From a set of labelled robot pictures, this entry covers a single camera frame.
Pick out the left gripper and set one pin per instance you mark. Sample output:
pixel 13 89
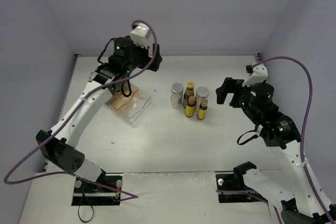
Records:
pixel 154 57

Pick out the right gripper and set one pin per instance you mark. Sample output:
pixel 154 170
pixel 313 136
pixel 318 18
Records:
pixel 233 93

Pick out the silver-lid shaker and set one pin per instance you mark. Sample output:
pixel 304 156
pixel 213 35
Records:
pixel 201 94
pixel 176 95

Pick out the small yellow bottle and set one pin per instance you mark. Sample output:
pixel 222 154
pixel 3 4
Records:
pixel 201 112
pixel 190 106

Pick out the red sauce bottle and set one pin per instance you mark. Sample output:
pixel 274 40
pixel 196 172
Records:
pixel 189 91

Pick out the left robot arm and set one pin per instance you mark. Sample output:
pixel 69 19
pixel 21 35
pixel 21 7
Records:
pixel 58 145

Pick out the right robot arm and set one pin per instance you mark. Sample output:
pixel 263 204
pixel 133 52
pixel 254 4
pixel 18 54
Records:
pixel 305 201

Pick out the amber plastic bin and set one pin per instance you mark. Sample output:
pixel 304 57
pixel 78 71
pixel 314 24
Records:
pixel 119 103

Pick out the clear plastic bin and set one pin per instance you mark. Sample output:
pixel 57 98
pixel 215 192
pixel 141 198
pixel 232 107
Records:
pixel 136 106

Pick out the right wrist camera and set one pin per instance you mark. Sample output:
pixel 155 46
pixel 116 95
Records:
pixel 257 74

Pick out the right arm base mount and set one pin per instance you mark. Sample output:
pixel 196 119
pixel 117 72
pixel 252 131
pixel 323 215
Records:
pixel 231 192

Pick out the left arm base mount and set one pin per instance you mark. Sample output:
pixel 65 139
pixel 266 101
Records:
pixel 88 194

